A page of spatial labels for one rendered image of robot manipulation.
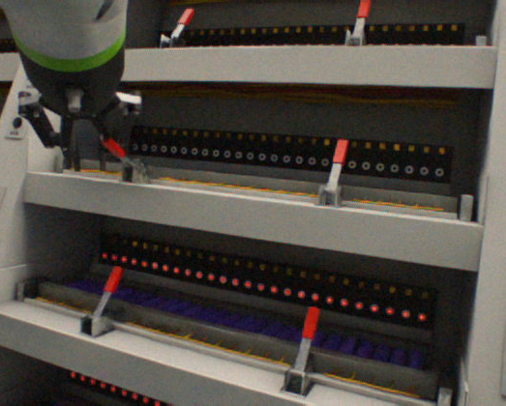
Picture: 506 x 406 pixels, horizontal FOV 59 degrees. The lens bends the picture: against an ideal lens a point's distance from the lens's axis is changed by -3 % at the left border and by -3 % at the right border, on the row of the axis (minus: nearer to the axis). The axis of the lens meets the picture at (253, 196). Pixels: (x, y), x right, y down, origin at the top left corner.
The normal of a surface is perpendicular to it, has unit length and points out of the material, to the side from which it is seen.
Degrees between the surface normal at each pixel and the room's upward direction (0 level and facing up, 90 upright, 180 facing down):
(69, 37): 158
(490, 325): 90
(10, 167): 90
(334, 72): 107
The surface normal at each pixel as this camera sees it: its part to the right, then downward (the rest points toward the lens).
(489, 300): -0.33, -0.28
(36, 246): 0.92, 0.11
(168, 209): -0.38, 0.01
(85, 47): 0.41, 0.90
